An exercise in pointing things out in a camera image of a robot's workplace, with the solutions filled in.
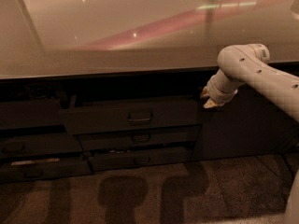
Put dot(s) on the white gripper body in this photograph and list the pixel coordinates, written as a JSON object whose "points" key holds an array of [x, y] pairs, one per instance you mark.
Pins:
{"points": [[217, 93]]}

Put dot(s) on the dark grey drawer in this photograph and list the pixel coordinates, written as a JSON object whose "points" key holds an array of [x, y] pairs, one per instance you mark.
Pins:
{"points": [[29, 114], [139, 138], [44, 170], [38, 145], [100, 162], [126, 115]]}

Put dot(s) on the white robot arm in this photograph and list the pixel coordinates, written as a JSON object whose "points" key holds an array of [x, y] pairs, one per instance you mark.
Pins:
{"points": [[248, 64]]}

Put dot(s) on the dark grey cabinet door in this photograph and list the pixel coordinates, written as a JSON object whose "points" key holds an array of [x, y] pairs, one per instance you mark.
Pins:
{"points": [[248, 125]]}

